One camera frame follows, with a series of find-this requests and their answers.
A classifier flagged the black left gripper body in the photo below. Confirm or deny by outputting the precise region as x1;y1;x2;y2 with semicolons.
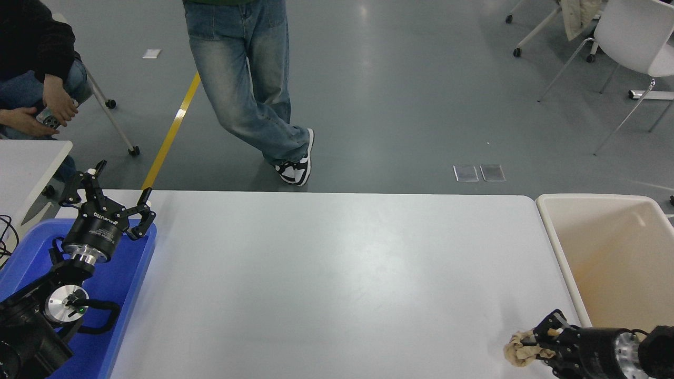
62;198;130;263

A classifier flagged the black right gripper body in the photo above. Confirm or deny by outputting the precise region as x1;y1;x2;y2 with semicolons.
576;327;623;379

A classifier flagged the tan paper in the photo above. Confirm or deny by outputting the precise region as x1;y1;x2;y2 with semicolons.
504;329;561;369

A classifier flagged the handheld phone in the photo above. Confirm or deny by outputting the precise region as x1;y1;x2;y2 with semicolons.
36;100;80;130

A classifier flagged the seated person's right hand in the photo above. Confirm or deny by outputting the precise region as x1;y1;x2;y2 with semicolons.
0;106;60;139

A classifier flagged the seated person's left hand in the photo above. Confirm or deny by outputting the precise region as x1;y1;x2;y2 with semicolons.
42;73;80;127

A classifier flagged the white side table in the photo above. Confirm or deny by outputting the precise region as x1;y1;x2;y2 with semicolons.
0;139;73;237

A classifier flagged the blue plastic tray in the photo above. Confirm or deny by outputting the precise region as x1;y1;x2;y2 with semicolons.
0;218;157;379

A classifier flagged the grey wheeled office chair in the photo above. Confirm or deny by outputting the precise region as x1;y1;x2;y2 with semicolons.
53;12;141;156

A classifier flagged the large pale plastic bin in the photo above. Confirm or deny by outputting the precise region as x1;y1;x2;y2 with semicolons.
536;194;674;337

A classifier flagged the seated person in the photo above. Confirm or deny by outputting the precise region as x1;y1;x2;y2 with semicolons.
0;0;94;200

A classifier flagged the white shell chair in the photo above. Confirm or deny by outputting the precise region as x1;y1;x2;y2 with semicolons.
537;0;674;156

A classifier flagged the beige jacket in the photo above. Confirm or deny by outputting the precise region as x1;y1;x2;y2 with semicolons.
559;0;602;41

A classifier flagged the black cable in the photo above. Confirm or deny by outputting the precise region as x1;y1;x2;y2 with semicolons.
0;213;21;266

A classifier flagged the white wheeled chair frame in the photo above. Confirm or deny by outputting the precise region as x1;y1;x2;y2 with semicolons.
505;0;602;63

